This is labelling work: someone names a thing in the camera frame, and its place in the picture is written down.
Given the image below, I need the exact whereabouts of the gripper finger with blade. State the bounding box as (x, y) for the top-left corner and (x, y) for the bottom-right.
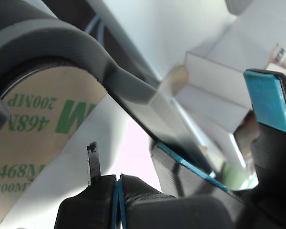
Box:
(53, 141), (117, 229)

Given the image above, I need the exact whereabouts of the long gripper finger with blue strip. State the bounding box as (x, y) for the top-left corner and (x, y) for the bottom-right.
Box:
(150, 140), (245, 202)

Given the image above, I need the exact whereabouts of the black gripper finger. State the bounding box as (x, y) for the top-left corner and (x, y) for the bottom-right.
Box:
(113, 173), (177, 229)

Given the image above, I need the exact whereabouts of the black gripper finger broad blue pad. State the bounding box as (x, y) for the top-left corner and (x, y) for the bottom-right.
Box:
(243, 68), (286, 185)

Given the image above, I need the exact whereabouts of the black idle gripper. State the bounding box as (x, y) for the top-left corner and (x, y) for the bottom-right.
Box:
(233, 167), (286, 229)

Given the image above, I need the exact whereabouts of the tan printed adhesive liner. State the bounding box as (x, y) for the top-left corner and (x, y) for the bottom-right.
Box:
(0, 66), (108, 229)

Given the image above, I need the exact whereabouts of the white cardboard box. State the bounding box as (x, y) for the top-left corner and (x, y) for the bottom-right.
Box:
(184, 22), (286, 189)

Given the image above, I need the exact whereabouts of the curled tan liner scrap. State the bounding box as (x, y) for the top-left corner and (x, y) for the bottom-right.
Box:
(161, 64), (189, 97)

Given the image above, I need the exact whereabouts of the grey rounded plastic part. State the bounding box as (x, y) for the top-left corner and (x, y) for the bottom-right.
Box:
(225, 0), (252, 16)

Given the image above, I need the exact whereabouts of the grey fixture with black legs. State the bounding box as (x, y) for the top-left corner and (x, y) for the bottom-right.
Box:
(0, 0), (216, 175)

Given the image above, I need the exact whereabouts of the light blue cable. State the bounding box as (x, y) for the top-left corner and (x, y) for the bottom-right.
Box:
(84, 13), (110, 47)

